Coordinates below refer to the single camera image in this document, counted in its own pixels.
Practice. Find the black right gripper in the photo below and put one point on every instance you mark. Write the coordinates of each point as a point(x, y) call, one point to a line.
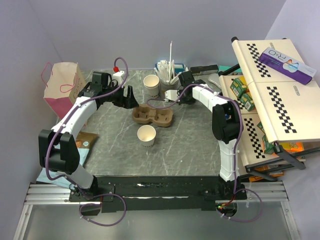
point(191, 101)

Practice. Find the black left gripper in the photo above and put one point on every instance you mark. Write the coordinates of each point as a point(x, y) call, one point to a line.
point(129, 102)

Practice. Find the grey straw holder cup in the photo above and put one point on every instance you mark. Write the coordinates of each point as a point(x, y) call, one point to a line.
point(165, 86)

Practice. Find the white paper cup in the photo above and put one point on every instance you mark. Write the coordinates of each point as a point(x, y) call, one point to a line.
point(146, 135)

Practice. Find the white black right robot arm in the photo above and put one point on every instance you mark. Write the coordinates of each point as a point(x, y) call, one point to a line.
point(226, 123)

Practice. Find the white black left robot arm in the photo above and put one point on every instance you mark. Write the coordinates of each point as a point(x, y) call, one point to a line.
point(58, 153)

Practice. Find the blue white box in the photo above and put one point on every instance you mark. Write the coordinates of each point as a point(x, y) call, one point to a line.
point(178, 67)

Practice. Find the black rectangular box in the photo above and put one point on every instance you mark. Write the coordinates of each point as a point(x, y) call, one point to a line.
point(204, 70)

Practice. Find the brown pulp cup carrier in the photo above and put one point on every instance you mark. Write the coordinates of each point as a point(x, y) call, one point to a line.
point(144, 114)

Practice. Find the bundle of wrapped straws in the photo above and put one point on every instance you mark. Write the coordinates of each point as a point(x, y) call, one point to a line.
point(166, 72)

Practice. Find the stack of white paper cups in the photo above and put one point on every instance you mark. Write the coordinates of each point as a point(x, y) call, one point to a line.
point(152, 84)

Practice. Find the tall wrapped straw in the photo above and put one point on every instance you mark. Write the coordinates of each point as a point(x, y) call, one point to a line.
point(170, 60)

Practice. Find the green box upper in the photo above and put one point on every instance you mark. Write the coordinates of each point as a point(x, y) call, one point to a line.
point(239, 86)

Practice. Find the green box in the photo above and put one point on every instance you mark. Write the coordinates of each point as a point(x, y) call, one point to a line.
point(239, 86)
point(247, 101)

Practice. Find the brown blue snack packet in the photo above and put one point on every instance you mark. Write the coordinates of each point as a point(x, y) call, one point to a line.
point(84, 142)

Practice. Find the green box lower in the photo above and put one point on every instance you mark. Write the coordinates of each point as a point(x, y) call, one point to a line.
point(247, 101)

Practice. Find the pink white paper bag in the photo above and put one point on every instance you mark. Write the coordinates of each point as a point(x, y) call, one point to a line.
point(63, 86)

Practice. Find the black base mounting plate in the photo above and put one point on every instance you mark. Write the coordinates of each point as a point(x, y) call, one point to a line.
point(138, 193)

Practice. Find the green orange juice carton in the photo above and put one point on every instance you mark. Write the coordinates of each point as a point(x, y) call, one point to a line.
point(267, 146)

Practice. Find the cream checkered folding board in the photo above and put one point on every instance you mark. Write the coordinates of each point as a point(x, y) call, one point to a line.
point(288, 110)

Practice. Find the purple white R&O box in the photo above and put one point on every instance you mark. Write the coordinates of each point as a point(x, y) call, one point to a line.
point(287, 65)

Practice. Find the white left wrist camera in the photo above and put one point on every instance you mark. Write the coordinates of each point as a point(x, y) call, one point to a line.
point(118, 75)

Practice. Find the aluminium rail frame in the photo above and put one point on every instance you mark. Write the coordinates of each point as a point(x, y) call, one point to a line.
point(48, 215)

